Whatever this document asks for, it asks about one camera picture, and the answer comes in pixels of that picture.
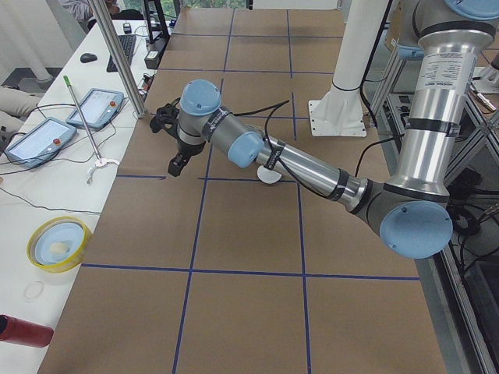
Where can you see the black power box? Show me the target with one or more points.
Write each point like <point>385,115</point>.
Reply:
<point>155,52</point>

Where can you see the aluminium frame post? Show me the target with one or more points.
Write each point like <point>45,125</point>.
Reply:
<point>111,39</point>

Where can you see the near blue teach pendant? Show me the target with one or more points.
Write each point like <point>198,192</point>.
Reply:
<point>41,143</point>

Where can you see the black computer mouse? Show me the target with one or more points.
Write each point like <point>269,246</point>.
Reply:
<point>88,57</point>

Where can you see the metal reacher grabber tool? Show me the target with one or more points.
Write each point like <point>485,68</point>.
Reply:
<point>101,162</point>

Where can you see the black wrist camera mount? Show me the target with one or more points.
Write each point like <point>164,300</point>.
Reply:
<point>166,118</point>

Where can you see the blue teach pendant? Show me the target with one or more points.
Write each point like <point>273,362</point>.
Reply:
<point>41,143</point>
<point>99,106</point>

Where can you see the red bottle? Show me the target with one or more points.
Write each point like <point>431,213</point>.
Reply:
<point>22,332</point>

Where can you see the white cup lid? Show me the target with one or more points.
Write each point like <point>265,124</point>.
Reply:
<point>268,176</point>

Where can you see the seated person beige shirt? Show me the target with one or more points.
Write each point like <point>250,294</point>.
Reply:
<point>15,106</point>

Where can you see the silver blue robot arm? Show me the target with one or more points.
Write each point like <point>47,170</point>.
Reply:
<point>408,210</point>

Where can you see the yellow tape roll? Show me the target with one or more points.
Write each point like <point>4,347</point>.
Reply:
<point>59,244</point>

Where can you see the far blue teach pendant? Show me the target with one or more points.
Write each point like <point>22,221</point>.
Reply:
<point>99,106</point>

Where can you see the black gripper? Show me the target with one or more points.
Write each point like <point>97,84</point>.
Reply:
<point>187,148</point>

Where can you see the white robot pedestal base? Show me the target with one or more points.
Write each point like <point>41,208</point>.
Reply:
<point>340,112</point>

